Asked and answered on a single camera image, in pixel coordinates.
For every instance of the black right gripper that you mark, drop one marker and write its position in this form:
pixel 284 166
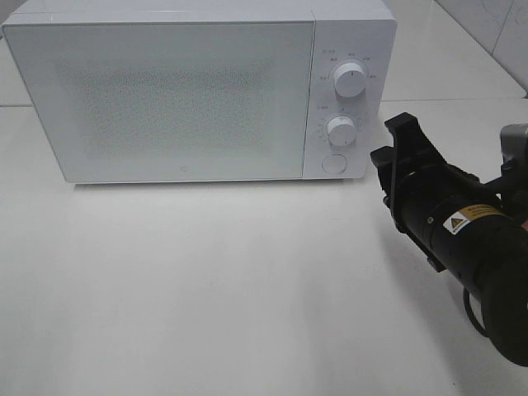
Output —
pixel 432 202

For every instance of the white round door button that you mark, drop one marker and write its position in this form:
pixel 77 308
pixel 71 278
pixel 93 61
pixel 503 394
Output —
pixel 334 164

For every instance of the white microwave door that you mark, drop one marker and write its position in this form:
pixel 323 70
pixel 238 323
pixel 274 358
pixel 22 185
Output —
pixel 169 102

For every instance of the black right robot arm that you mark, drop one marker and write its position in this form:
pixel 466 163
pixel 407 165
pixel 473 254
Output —
pixel 477 231

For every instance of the white lower timer knob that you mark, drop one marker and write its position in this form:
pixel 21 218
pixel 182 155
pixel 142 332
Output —
pixel 341 131

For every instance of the white upper power knob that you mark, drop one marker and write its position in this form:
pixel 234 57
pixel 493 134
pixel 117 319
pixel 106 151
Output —
pixel 349 79

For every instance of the white microwave oven body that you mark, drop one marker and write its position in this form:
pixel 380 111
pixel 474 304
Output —
pixel 342 31

